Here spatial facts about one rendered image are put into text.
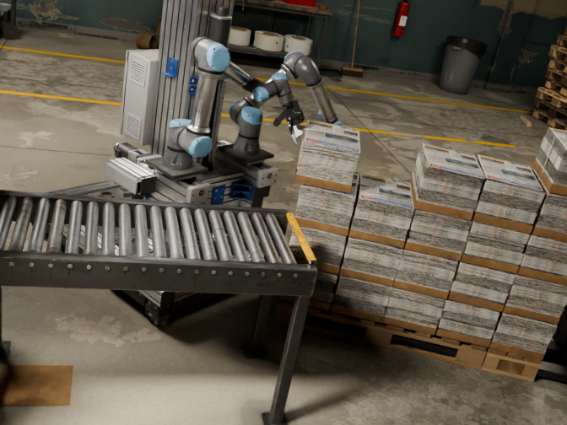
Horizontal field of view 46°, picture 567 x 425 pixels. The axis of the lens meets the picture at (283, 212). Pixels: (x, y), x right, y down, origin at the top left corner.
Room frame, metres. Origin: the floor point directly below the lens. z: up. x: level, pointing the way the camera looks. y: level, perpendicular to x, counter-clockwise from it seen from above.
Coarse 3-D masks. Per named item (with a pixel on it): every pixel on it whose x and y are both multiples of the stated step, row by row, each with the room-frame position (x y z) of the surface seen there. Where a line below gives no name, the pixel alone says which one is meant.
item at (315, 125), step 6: (306, 126) 3.34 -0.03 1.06; (312, 126) 3.36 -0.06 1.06; (318, 126) 3.38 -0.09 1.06; (324, 126) 3.40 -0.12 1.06; (330, 126) 3.42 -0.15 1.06; (336, 126) 3.44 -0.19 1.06; (342, 126) 3.47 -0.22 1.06; (342, 132) 3.36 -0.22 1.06; (348, 132) 3.39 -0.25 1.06; (354, 132) 3.41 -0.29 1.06
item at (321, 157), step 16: (304, 144) 3.11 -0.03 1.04; (320, 144) 3.11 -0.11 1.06; (336, 144) 3.14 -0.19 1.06; (352, 144) 3.20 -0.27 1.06; (304, 160) 3.11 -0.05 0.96; (320, 160) 3.12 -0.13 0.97; (336, 160) 3.11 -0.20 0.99; (352, 160) 3.11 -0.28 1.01; (320, 176) 3.12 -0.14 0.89; (336, 176) 3.12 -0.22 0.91; (352, 176) 3.12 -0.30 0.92
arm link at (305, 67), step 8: (304, 56) 3.67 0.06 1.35; (296, 64) 3.64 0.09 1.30; (304, 64) 3.62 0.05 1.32; (312, 64) 3.63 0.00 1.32; (296, 72) 3.64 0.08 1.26; (304, 72) 3.61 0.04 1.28; (312, 72) 3.61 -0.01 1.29; (304, 80) 3.62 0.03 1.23; (312, 80) 3.60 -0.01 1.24; (320, 80) 3.63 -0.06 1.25; (312, 88) 3.63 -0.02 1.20; (320, 88) 3.64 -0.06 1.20; (320, 96) 3.65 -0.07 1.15; (320, 104) 3.66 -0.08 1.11; (328, 104) 3.68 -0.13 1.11; (328, 112) 3.68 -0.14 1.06; (328, 120) 3.69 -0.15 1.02; (336, 120) 3.71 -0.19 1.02
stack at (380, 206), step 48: (336, 192) 3.11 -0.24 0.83; (384, 192) 3.23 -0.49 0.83; (336, 240) 3.11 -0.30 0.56; (432, 240) 3.08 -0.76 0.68; (480, 240) 3.07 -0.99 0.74; (336, 288) 3.12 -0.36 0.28; (384, 288) 3.09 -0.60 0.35; (480, 288) 3.06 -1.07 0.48; (384, 336) 3.08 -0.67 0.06; (480, 336) 3.06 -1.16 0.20
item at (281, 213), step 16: (0, 192) 2.45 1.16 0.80; (16, 192) 2.48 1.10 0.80; (32, 192) 2.51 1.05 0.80; (0, 208) 2.43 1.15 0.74; (16, 208) 2.45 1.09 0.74; (160, 208) 2.62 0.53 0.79; (176, 208) 2.65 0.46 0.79; (192, 208) 2.67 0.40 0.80; (208, 208) 2.69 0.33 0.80; (224, 208) 2.72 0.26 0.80; (240, 208) 2.76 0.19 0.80; (256, 208) 2.79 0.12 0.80; (208, 224) 2.69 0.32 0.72; (224, 224) 2.71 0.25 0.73
